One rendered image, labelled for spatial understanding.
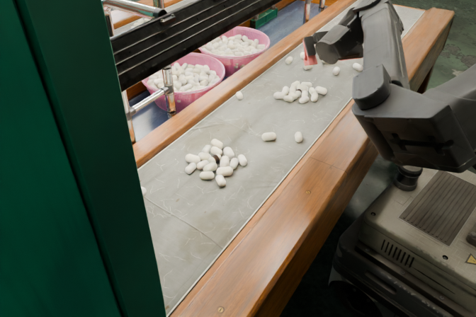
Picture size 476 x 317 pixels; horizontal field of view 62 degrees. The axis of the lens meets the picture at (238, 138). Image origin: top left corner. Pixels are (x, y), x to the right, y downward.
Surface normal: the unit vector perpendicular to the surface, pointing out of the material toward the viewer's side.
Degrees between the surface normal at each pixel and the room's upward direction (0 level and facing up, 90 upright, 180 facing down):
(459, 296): 90
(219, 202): 0
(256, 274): 0
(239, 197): 0
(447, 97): 37
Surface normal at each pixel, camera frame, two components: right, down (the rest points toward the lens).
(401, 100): -0.59, -0.73
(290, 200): 0.00, -0.79
